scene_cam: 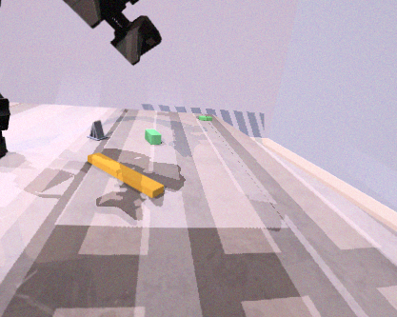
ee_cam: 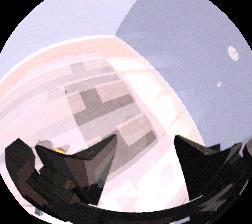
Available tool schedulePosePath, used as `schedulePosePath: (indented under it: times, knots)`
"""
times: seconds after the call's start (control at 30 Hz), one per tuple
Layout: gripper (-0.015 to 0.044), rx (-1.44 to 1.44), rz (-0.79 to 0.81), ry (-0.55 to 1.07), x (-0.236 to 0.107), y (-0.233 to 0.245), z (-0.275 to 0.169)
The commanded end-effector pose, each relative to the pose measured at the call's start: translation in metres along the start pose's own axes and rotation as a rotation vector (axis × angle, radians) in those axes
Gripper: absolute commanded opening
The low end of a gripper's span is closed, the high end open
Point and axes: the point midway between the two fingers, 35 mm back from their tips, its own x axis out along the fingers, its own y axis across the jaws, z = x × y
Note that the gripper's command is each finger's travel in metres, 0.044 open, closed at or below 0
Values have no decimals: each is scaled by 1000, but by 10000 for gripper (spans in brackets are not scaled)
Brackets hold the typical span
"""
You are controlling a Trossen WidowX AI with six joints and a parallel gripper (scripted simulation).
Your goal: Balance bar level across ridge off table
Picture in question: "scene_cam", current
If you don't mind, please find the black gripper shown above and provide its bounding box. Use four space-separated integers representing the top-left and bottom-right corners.
63 0 162 65

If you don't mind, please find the yellow bar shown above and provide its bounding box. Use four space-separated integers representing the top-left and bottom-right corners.
88 152 164 198

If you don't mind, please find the light green rectangular bar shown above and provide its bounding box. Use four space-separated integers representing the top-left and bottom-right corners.
145 129 162 145

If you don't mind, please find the light green flat bar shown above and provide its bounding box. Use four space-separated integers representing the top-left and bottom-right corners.
198 116 212 121

